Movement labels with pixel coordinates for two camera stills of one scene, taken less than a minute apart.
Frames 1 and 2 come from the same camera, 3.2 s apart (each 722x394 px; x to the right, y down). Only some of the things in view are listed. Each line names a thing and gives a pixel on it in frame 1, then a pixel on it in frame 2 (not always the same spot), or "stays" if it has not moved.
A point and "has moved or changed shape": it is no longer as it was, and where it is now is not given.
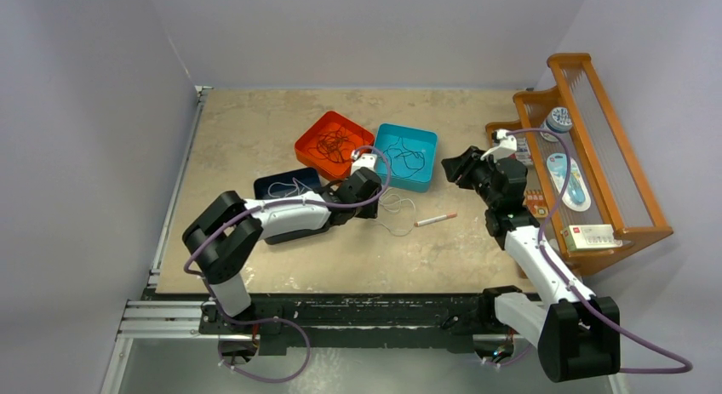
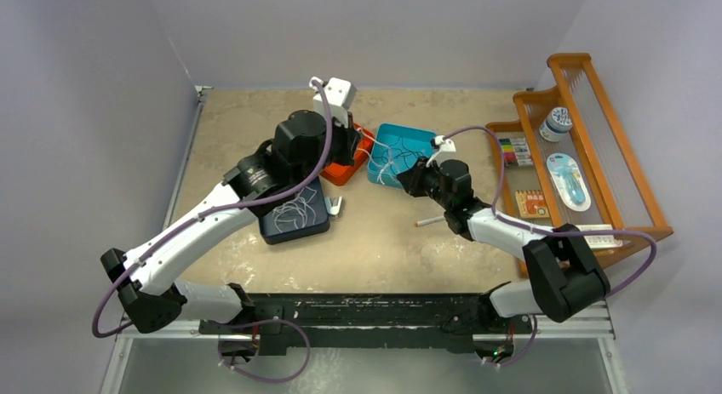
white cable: [395, 203] has moved or changed shape
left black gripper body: [367, 210] -> [342, 137]
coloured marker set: [523, 151] stays
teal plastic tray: [406, 157] stays
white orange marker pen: [421, 223] stays
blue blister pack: [576, 196] stays
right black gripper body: [479, 173] -> [426, 179]
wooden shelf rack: [581, 188] stays
